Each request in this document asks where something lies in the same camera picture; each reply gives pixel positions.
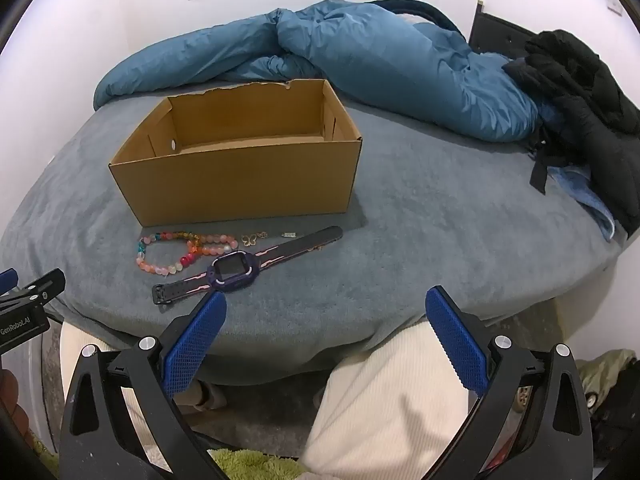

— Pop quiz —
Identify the black jacket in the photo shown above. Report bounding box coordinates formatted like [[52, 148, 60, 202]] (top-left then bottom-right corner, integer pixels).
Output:
[[502, 30, 640, 238]]

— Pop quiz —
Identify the black strap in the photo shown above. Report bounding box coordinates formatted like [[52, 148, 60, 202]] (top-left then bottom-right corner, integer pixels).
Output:
[[372, 0, 463, 34]]

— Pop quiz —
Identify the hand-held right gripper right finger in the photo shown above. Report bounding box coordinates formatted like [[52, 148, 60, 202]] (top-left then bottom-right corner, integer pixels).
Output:
[[424, 285, 593, 480]]

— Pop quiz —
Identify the person's right leg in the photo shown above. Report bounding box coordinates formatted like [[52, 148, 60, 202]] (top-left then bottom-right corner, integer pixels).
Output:
[[302, 317, 482, 480]]

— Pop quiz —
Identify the black bag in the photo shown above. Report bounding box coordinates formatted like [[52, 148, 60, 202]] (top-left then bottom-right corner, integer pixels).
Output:
[[591, 399, 640, 453]]

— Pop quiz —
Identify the person's left hand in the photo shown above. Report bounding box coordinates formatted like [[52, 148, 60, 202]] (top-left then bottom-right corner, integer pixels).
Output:
[[0, 367, 22, 433]]

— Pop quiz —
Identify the green shaggy rug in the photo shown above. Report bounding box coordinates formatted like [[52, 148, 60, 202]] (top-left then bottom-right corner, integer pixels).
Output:
[[207, 447, 307, 480]]

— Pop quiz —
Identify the brown cardboard box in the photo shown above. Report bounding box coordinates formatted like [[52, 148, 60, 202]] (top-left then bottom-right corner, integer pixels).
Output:
[[108, 79, 363, 228]]

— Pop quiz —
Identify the grey bed blanket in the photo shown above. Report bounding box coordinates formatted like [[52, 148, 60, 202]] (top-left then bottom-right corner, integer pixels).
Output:
[[0, 80, 623, 386]]

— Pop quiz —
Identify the pink orange bead bracelet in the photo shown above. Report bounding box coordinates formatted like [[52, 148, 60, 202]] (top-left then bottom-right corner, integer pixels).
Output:
[[187, 234, 239, 267]]

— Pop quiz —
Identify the blue duvet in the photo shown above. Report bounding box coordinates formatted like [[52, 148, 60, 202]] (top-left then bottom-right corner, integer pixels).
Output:
[[93, 0, 556, 143]]

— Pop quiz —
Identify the olive cloth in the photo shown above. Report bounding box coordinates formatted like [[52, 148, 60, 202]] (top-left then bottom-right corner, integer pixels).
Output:
[[579, 349, 639, 402]]

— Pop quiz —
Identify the light blue towel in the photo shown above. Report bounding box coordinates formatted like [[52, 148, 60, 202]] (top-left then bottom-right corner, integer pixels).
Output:
[[547, 165, 617, 242]]

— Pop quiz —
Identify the rainbow bead bracelet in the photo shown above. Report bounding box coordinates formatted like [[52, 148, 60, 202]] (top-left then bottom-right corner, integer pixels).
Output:
[[136, 231, 201, 277]]

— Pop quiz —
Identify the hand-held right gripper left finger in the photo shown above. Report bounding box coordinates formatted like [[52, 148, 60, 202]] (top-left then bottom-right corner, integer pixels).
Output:
[[59, 290, 228, 480]]

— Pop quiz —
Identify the purple smart watch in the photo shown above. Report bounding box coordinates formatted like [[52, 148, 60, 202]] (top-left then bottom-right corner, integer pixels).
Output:
[[151, 226, 344, 307]]

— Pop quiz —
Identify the black headboard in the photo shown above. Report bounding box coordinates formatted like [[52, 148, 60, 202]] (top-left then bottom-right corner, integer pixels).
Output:
[[470, 2, 548, 58]]

